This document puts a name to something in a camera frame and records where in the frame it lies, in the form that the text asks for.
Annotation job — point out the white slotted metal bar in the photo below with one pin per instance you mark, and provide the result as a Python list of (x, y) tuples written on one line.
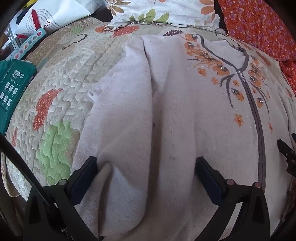
[(10, 37)]

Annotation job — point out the pale pink floral zip sweater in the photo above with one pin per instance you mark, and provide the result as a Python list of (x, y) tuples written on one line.
[(180, 111)]

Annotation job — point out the quilted heart pattern bedspread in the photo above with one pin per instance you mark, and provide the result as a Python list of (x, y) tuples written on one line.
[(60, 97)]

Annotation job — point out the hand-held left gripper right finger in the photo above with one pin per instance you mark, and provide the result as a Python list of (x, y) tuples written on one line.
[(209, 183)]

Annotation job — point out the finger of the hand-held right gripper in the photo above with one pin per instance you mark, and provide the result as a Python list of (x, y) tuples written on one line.
[(289, 157)]

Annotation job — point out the green box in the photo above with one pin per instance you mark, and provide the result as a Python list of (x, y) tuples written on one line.
[(13, 88)]

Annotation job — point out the light blue patterned strip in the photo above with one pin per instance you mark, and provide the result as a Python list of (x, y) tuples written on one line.
[(27, 45)]

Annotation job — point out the white floral pillow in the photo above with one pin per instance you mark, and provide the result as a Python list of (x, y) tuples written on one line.
[(166, 11)]

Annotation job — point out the orange floral blanket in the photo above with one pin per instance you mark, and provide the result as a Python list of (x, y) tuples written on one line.
[(259, 25)]

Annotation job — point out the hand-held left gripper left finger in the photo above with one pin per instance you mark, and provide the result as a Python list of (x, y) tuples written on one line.
[(83, 179)]

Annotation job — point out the white printed plastic bag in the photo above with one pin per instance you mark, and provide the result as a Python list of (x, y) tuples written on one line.
[(44, 16)]

